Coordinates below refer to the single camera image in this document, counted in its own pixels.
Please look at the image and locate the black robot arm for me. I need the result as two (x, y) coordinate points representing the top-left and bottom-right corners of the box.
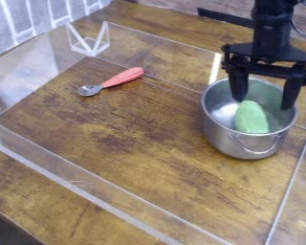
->
(222, 0), (306, 110)

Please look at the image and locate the green bumpy gourd toy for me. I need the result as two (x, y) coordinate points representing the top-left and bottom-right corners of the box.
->
(234, 100), (269, 134)

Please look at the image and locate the clear acrylic corner bracket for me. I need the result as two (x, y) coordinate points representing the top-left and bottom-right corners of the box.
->
(66, 22), (109, 56)

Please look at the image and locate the black cable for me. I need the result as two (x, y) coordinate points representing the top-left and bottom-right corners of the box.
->
(290, 0), (306, 36)

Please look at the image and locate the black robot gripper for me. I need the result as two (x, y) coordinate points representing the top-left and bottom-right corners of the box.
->
(222, 12), (306, 110)

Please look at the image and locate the silver metal pot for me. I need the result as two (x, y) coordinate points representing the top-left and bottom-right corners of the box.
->
(201, 78), (298, 160)

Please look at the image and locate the black strip on table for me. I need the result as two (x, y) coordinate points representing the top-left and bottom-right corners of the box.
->
(197, 8), (254, 29)

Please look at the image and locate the red handled metal spoon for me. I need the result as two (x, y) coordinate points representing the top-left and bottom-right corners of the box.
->
(77, 67), (143, 97)

